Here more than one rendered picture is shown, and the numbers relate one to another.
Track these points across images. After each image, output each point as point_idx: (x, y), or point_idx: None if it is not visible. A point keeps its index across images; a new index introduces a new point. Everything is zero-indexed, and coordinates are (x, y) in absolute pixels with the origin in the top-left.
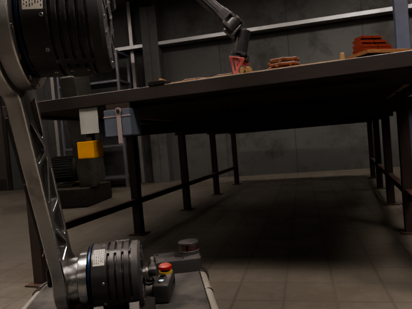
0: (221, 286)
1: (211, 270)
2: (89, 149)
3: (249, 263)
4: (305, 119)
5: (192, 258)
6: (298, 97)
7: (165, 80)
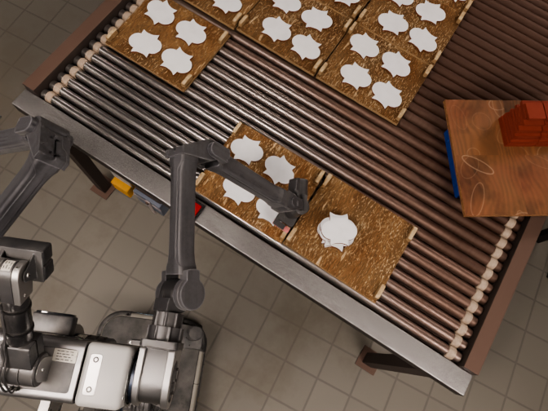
0: (239, 264)
1: None
2: (124, 192)
3: None
4: None
5: (195, 348)
6: None
7: (204, 175)
